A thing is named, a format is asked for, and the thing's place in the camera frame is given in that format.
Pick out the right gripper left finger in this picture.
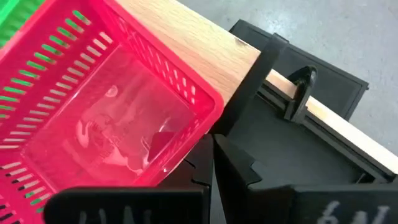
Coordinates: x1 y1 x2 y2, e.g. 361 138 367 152
43 133 215 224

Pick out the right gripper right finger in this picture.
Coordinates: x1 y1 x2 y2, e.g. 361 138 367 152
213 133 398 224

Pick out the red plastic slotted basket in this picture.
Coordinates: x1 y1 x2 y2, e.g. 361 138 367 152
0 0 224 224

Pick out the green plastic slotted basket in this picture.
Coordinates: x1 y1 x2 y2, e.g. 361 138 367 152
0 0 46 47

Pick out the light wooden shelf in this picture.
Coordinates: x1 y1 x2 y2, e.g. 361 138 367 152
116 0 296 106

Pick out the black flat box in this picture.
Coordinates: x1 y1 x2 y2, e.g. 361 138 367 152
229 19 370 122

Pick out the black aluminium table frame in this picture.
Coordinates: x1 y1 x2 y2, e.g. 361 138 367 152
257 83 396 184

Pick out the black clamp bracket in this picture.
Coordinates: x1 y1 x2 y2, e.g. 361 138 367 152
284 65 318 124

